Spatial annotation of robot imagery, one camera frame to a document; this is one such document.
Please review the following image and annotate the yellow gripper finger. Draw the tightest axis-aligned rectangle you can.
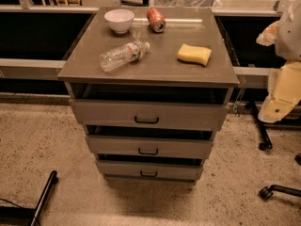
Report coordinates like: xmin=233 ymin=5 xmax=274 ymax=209
xmin=256 ymin=21 xmax=278 ymax=46
xmin=258 ymin=97 xmax=295 ymax=123

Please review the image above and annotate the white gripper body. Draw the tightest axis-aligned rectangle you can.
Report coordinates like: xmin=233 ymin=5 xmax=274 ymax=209
xmin=267 ymin=61 xmax=301 ymax=105

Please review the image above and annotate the grey bottom drawer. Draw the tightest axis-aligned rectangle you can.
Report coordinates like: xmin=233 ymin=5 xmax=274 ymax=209
xmin=96 ymin=160 xmax=203 ymax=181

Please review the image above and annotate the grey drawer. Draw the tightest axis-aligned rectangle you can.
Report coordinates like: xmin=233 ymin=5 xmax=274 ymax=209
xmin=96 ymin=160 xmax=203 ymax=181
xmin=70 ymin=99 xmax=229 ymax=131
xmin=86 ymin=136 xmax=212 ymax=159

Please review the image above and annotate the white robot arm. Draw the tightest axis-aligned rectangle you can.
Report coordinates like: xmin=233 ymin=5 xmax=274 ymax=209
xmin=256 ymin=0 xmax=301 ymax=123

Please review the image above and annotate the grey middle drawer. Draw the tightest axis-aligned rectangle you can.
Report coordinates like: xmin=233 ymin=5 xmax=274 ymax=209
xmin=86 ymin=136 xmax=212 ymax=159

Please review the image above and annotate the grey drawer cabinet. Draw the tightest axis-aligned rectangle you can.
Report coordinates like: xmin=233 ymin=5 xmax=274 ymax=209
xmin=56 ymin=6 xmax=241 ymax=186

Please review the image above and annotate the grey top drawer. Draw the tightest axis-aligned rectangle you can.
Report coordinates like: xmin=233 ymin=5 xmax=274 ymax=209
xmin=70 ymin=99 xmax=229 ymax=131

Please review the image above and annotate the black stand leg right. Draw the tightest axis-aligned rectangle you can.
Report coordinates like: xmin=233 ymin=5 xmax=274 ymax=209
xmin=245 ymin=100 xmax=273 ymax=151

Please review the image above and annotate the black stand leg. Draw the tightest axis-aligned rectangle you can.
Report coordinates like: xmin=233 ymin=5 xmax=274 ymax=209
xmin=27 ymin=170 xmax=58 ymax=226
xmin=245 ymin=100 xmax=273 ymax=151

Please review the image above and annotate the yellow sponge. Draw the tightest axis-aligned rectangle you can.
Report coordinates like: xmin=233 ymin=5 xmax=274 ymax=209
xmin=178 ymin=43 xmax=212 ymax=66

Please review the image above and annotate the black chair caster leg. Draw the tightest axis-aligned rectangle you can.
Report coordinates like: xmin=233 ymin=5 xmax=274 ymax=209
xmin=258 ymin=185 xmax=301 ymax=200

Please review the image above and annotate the red soda can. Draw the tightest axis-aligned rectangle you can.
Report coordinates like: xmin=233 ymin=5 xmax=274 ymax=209
xmin=147 ymin=8 xmax=166 ymax=33

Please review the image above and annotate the white bowl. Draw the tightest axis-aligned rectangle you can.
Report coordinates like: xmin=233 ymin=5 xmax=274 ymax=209
xmin=104 ymin=8 xmax=135 ymax=34

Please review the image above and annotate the clear plastic water bottle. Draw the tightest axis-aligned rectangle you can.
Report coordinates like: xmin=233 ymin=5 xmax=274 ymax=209
xmin=99 ymin=40 xmax=151 ymax=73

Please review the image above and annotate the black stand leg left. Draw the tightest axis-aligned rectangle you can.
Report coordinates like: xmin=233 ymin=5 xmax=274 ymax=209
xmin=27 ymin=170 xmax=58 ymax=226

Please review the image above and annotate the wire mesh basket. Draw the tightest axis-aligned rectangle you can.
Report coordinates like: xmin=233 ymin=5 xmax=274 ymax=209
xmin=150 ymin=0 xmax=222 ymax=8

